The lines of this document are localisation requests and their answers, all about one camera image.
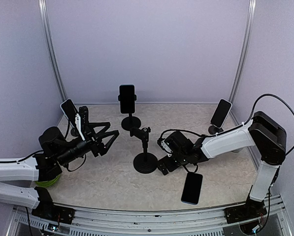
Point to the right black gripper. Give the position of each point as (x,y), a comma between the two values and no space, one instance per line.
(171,166)

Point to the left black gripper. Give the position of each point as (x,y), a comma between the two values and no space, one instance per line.
(97,146)

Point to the black pole phone stand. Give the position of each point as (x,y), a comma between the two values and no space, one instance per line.
(144,162)
(130,121)

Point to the black smartphone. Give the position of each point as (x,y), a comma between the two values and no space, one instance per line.
(127,99)
(192,188)
(221,112)
(69,110)

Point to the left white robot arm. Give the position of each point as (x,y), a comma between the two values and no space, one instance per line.
(47,163)

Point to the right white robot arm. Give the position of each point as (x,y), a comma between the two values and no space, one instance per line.
(259,131)

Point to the green saucer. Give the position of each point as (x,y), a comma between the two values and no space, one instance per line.
(47,183)

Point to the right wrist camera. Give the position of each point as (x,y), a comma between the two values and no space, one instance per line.
(164,146)

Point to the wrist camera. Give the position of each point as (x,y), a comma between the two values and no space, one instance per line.
(82,122)
(164,146)

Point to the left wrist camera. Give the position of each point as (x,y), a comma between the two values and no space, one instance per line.
(82,122)

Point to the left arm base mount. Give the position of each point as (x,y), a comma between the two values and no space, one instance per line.
(46,209)

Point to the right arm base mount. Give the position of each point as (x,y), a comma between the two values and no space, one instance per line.
(249,210)

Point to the front aluminium rail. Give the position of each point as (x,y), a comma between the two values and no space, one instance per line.
(146,216)

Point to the left aluminium frame post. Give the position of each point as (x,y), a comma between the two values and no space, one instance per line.
(50,47)

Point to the aluminium frame post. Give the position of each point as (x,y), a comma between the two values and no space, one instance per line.
(244,49)
(50,47)

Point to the right aluminium frame post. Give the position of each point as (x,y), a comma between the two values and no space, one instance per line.
(244,49)

